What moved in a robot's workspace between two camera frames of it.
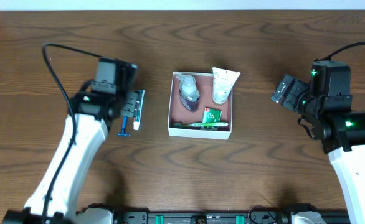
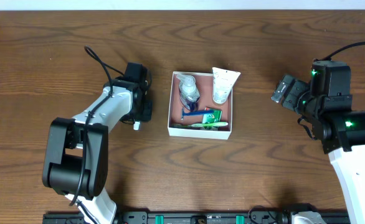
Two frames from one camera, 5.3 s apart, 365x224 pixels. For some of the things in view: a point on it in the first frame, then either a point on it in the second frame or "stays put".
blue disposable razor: x=123 y=134 to x=194 y=112
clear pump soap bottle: x=189 y=91 stays put
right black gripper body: x=288 y=93 stays put
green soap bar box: x=212 y=115 stays put
